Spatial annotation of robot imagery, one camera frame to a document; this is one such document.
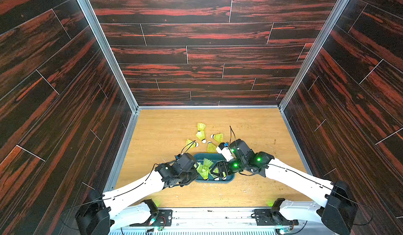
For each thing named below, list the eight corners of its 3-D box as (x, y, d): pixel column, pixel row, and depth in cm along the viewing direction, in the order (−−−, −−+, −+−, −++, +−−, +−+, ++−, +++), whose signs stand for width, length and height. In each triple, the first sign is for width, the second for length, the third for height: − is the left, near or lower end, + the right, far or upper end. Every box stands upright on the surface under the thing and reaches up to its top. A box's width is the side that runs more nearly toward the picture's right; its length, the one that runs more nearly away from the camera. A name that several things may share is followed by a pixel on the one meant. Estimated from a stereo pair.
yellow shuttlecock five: (197, 135, 105) (197, 132, 102) (197, 125, 111) (197, 122, 108) (206, 135, 105) (206, 132, 102) (205, 125, 111) (205, 122, 108)
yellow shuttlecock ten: (211, 142, 102) (211, 139, 99) (211, 136, 105) (211, 133, 102) (223, 142, 102) (223, 139, 99) (222, 136, 105) (223, 133, 102)
